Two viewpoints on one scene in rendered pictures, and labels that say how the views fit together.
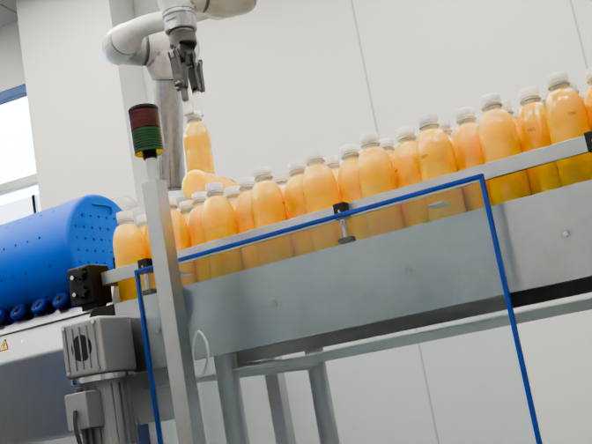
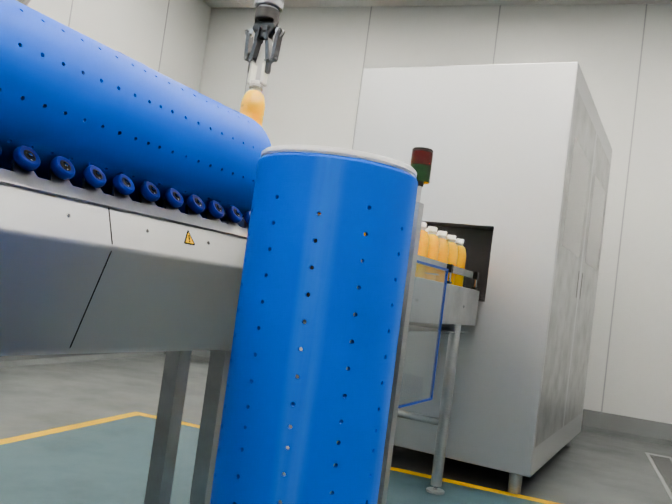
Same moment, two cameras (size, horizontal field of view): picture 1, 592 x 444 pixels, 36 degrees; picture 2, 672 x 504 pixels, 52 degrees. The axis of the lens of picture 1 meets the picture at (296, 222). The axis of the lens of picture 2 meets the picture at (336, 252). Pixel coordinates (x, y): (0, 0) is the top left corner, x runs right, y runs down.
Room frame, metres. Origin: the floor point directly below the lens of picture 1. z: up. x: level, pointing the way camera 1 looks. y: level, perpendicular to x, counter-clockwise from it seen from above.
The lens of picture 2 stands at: (2.07, 2.31, 0.81)
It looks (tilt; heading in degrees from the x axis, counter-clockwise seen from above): 3 degrees up; 269
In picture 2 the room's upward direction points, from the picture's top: 8 degrees clockwise
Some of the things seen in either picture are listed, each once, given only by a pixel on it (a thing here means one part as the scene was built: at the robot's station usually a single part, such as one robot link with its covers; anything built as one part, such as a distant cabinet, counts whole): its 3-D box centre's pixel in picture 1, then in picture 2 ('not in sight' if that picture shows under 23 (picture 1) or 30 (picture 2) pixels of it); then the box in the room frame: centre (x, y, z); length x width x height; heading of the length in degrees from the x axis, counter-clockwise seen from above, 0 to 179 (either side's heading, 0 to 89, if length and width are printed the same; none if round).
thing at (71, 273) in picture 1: (92, 288); not in sight; (2.13, 0.50, 0.95); 0.10 x 0.07 x 0.10; 152
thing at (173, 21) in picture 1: (180, 24); (269, 1); (2.34, 0.22, 1.66); 0.09 x 0.09 x 0.06
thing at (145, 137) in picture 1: (148, 142); (419, 174); (1.83, 0.27, 1.18); 0.06 x 0.06 x 0.05
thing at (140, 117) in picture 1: (144, 122); (421, 159); (1.83, 0.27, 1.23); 0.06 x 0.06 x 0.04
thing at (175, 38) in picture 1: (184, 48); (265, 24); (2.35, 0.22, 1.59); 0.08 x 0.07 x 0.09; 152
